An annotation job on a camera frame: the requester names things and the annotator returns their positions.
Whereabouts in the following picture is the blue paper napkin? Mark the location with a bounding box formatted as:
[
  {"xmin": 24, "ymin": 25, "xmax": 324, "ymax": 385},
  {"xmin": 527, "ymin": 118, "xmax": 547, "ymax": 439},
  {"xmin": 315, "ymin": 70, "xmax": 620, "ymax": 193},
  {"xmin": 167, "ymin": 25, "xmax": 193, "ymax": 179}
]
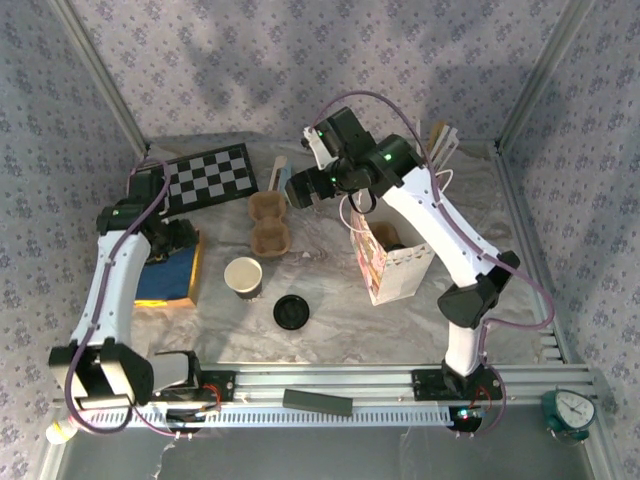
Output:
[{"xmin": 134, "ymin": 244, "xmax": 199, "ymax": 301}]

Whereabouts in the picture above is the brown pulp cup carrier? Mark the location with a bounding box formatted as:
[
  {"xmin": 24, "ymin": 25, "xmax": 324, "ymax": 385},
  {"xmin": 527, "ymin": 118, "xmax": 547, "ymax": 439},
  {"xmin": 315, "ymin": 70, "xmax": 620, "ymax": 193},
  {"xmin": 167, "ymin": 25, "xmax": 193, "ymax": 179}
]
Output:
[
  {"xmin": 248, "ymin": 192, "xmax": 292, "ymax": 259},
  {"xmin": 370, "ymin": 221, "xmax": 404, "ymax": 249}
]

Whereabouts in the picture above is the white cartoon print paper bag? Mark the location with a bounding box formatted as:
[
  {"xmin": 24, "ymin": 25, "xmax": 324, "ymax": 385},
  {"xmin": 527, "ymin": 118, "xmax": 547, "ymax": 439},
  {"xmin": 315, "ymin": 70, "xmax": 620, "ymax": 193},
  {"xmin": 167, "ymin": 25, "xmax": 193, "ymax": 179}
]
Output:
[{"xmin": 338, "ymin": 169, "xmax": 456, "ymax": 306}]

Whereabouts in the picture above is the wooden stir stick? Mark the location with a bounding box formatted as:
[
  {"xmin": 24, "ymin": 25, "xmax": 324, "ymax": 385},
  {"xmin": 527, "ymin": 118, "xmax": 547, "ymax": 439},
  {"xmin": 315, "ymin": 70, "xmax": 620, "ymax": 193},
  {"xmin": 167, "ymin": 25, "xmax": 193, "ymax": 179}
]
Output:
[{"xmin": 428, "ymin": 122, "xmax": 447, "ymax": 161}]

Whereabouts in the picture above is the black white chessboard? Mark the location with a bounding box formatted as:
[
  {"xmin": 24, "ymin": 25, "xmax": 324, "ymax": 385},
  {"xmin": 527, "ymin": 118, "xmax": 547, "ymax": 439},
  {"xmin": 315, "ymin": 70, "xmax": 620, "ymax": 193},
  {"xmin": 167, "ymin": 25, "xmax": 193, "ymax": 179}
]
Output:
[{"xmin": 160, "ymin": 143, "xmax": 260, "ymax": 217}]

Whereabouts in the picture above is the black rectangular block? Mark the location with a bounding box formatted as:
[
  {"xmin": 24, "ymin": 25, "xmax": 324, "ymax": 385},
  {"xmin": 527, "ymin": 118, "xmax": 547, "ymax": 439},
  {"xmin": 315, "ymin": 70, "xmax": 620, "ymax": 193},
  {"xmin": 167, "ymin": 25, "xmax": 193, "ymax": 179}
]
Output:
[{"xmin": 282, "ymin": 387, "xmax": 354, "ymax": 418}]

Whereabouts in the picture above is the pink tube with white cap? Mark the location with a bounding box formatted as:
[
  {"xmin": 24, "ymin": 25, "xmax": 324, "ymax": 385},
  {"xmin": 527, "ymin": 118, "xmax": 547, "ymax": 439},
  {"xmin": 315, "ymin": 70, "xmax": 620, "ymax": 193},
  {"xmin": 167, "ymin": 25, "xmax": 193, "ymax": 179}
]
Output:
[{"xmin": 45, "ymin": 418, "xmax": 77, "ymax": 445}]

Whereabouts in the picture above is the teal alarm clock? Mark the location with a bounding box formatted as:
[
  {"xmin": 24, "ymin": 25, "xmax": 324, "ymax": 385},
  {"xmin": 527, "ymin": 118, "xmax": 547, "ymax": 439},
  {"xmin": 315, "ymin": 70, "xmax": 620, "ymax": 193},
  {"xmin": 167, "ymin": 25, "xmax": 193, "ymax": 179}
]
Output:
[{"xmin": 542, "ymin": 387, "xmax": 597, "ymax": 444}]

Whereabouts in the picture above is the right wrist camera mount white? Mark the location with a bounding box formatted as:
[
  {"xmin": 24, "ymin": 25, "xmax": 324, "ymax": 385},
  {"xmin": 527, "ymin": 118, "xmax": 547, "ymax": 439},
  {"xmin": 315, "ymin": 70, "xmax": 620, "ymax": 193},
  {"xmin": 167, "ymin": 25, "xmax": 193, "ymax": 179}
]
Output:
[{"xmin": 301, "ymin": 126, "xmax": 331, "ymax": 171}]

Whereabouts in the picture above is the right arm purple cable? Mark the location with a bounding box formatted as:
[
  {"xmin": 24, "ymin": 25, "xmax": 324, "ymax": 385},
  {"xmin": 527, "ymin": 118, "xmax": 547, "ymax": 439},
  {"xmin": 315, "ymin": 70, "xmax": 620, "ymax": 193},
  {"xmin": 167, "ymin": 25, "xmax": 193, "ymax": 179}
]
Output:
[{"xmin": 312, "ymin": 91, "xmax": 556, "ymax": 441}]

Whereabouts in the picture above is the right wrist black camera cable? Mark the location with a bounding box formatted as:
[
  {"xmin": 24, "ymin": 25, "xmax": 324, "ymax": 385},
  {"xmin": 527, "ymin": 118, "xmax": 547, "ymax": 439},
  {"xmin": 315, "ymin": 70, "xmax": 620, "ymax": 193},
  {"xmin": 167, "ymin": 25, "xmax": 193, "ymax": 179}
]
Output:
[{"xmin": 347, "ymin": 187, "xmax": 380, "ymax": 215}]

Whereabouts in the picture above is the aluminium frame post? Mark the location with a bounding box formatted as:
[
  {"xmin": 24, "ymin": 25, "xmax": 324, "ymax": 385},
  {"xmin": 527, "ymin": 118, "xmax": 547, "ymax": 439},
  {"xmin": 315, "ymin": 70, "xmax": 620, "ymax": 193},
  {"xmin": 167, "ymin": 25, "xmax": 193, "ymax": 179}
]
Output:
[
  {"xmin": 493, "ymin": 0, "xmax": 597, "ymax": 151},
  {"xmin": 49, "ymin": 0, "xmax": 152, "ymax": 159}
]

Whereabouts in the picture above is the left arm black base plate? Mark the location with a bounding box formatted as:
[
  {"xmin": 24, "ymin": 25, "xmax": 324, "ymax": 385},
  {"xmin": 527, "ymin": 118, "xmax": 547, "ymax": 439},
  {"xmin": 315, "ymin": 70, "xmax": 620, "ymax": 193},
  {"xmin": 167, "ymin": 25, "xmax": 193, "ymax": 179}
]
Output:
[{"xmin": 144, "ymin": 369, "xmax": 237, "ymax": 404}]

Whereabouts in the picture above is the aluminium mounting rail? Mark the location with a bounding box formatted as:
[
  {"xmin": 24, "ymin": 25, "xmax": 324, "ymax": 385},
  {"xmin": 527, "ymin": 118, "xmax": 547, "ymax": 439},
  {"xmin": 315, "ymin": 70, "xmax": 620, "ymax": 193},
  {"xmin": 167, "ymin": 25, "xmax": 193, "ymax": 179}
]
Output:
[{"xmin": 53, "ymin": 364, "xmax": 599, "ymax": 407}]

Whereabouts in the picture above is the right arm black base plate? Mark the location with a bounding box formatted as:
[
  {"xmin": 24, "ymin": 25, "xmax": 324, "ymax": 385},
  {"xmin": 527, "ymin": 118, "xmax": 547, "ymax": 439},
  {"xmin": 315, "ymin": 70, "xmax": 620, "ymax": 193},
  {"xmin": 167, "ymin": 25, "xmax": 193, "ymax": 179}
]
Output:
[{"xmin": 412, "ymin": 368, "xmax": 504, "ymax": 401}]

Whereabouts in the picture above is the white slotted cable duct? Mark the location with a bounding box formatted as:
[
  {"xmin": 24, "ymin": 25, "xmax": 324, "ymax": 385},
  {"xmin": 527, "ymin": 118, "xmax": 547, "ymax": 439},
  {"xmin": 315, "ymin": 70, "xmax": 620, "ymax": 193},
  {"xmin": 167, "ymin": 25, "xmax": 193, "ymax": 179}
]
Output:
[{"xmin": 82, "ymin": 402, "xmax": 454, "ymax": 430}]

